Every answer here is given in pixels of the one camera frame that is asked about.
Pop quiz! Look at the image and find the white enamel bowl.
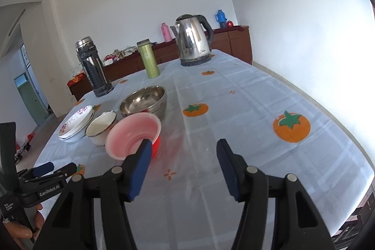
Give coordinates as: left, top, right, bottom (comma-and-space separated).
85, 111, 118, 146

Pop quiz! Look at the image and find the stainless steel bowl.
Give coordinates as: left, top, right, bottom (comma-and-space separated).
119, 86, 167, 122

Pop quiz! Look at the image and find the persimmon print tablecloth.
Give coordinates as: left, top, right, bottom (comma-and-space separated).
34, 49, 375, 250

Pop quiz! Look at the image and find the patterned cloth pile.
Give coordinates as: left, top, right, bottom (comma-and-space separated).
104, 47, 138, 62

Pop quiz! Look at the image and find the red toy cart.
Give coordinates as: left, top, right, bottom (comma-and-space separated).
15, 133, 36, 160

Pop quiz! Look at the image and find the green thermos bottle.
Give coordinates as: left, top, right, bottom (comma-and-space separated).
137, 39, 161, 79

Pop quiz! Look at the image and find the fluorescent tube light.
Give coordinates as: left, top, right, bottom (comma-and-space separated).
8, 9, 26, 37

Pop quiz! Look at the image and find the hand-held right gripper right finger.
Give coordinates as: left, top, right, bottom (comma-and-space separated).
216, 139, 336, 250

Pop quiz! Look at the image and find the green door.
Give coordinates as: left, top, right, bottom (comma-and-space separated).
14, 73, 49, 126

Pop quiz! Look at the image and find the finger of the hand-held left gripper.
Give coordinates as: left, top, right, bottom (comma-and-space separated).
23, 163, 77, 185
18, 161, 55, 180

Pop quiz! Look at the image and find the red floral plate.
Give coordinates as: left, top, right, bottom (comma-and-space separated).
59, 117, 96, 141

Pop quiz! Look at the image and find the black steel thermos flask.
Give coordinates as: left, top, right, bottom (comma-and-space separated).
75, 36, 114, 97

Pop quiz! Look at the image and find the person's left hand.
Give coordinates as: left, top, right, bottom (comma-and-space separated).
0, 204, 45, 250

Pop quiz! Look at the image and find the steel electric kettle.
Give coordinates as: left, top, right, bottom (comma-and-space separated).
170, 15, 214, 61

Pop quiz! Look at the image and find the black kettle base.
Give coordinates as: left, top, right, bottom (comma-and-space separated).
180, 52, 212, 67

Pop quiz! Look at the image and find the pink thermos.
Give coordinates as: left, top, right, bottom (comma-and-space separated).
161, 22, 172, 42

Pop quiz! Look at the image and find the orange print box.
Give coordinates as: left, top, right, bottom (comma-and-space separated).
67, 76, 87, 87

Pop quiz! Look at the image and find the brown wooden sideboard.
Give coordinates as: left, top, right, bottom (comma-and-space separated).
67, 25, 253, 101

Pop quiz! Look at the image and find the pink floral plate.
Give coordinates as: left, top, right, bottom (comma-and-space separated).
58, 105, 95, 137

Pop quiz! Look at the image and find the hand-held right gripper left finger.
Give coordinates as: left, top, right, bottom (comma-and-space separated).
32, 139, 153, 250

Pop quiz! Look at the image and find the dark wooden stool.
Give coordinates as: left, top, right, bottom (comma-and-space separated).
331, 183, 375, 250

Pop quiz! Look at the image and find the red plastic bowl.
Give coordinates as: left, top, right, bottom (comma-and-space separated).
105, 113, 162, 161

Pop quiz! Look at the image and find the blue thermos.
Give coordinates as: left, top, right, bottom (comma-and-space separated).
216, 9, 227, 29

